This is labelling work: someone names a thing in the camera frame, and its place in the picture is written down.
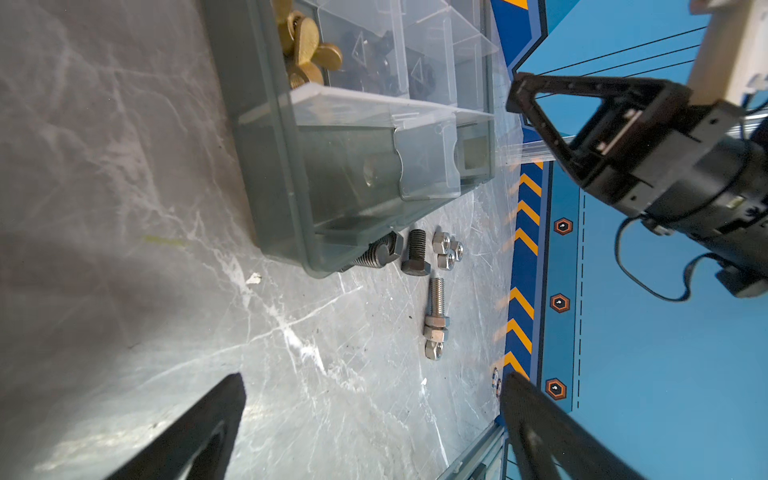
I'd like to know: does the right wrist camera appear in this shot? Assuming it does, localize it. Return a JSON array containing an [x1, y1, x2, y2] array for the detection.
[[687, 0, 767, 105]]

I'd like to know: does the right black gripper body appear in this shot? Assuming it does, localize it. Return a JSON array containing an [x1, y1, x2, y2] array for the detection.
[[590, 83, 767, 297]]

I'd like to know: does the grey plastic organizer box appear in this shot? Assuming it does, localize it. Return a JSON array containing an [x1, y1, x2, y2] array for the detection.
[[201, 1, 496, 278]]

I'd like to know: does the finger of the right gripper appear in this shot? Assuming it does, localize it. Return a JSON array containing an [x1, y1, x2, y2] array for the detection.
[[506, 72, 690, 187]]

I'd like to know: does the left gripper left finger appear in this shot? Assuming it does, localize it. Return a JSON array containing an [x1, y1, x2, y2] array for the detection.
[[109, 373, 246, 479]]

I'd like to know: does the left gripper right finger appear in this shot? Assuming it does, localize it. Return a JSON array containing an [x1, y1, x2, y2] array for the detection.
[[500, 371, 642, 479]]

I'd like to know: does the black bolt near box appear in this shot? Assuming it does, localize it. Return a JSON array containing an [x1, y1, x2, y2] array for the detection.
[[350, 231, 404, 269]]

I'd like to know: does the silver hex bolt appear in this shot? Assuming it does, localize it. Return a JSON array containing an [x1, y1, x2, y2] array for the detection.
[[423, 277, 450, 343]]

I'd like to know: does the black wing nut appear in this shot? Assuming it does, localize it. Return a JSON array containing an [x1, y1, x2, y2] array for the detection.
[[409, 56, 440, 102], [334, 30, 402, 96]]

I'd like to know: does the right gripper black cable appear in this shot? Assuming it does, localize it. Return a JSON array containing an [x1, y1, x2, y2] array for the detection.
[[613, 215, 721, 303]]

